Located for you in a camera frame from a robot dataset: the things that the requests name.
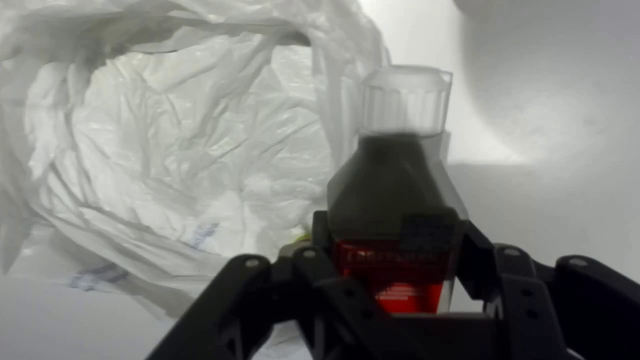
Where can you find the translucent white plastic bag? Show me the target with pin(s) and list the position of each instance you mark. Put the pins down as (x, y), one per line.
(167, 153)

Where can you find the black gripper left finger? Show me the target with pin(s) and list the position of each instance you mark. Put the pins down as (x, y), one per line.
(280, 307)

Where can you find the small red-capped white item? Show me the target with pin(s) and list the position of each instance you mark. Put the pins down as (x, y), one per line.
(400, 187)

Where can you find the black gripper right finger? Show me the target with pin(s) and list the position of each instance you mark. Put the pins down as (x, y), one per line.
(553, 312)

